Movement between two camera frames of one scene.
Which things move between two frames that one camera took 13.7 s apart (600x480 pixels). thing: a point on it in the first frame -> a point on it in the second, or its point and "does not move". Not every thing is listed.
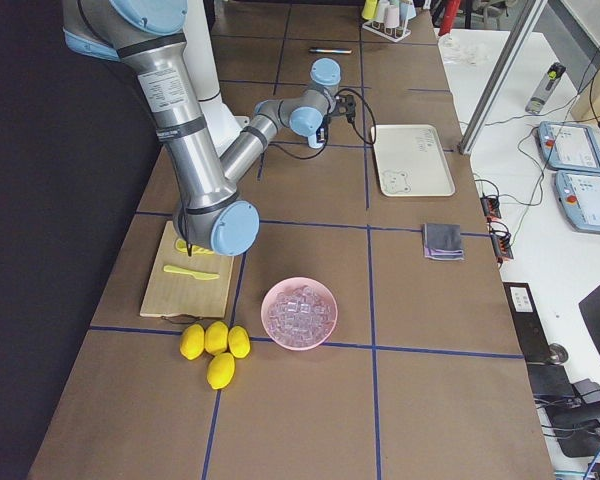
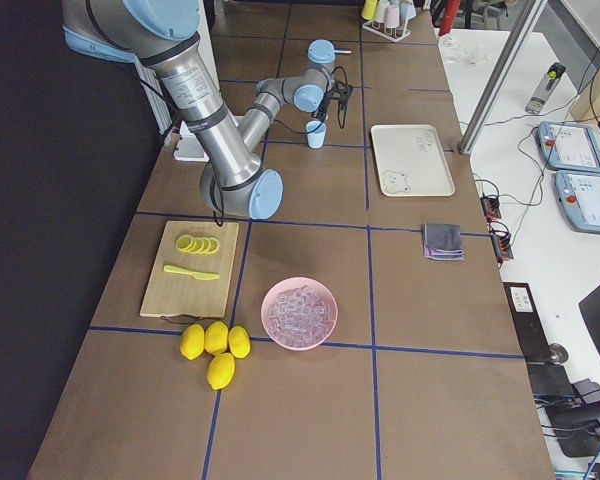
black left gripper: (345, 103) -> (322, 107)
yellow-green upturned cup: (369, 9) does not move
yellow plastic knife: (196, 274) does not move
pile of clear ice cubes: (301, 318) does not move
